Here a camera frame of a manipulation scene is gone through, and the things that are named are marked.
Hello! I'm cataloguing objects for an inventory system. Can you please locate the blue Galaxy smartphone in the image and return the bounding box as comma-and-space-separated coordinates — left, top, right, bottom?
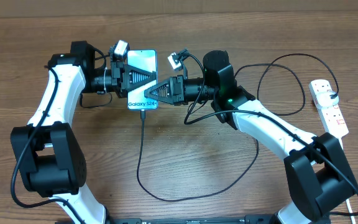
127, 49, 158, 110

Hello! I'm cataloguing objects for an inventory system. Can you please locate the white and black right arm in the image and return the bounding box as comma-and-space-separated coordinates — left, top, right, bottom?
144, 50, 358, 223

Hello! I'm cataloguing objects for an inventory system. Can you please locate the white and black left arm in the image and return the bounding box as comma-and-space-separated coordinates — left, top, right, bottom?
10, 40, 157, 223

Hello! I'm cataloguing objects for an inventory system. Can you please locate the white charger plug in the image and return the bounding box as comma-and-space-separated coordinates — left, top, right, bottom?
314, 91, 339, 110

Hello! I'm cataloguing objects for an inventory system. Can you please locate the white power strip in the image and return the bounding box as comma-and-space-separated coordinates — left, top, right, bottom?
309, 79, 349, 140

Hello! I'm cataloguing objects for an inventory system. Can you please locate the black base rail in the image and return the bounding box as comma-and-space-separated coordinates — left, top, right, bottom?
54, 213, 332, 224

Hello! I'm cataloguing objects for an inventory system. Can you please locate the white power strip cord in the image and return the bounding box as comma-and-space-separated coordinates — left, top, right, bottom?
338, 138, 357, 224

